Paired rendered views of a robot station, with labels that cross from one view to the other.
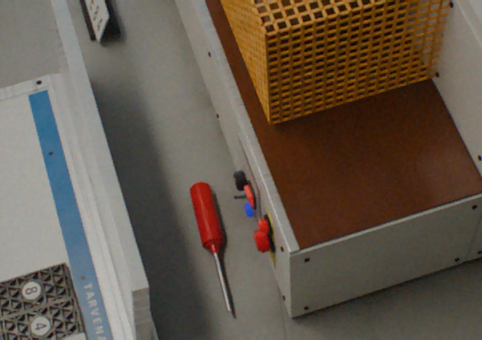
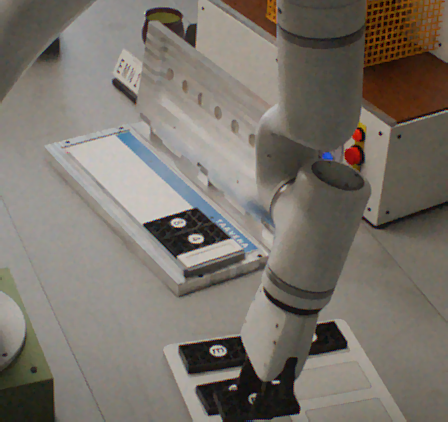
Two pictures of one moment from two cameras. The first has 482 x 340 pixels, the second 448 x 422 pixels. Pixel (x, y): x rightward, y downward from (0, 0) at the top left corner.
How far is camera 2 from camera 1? 129 cm
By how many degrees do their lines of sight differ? 32
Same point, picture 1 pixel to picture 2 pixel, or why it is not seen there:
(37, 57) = (106, 123)
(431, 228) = not seen: outside the picture
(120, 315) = (251, 233)
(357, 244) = (426, 130)
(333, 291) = (405, 195)
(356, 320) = (420, 225)
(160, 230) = not seen: hidden behind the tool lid
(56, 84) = (135, 127)
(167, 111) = not seen: hidden behind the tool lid
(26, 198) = (144, 184)
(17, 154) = (124, 163)
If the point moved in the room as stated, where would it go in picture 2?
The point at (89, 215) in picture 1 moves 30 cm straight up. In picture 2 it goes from (200, 187) to (210, 18)
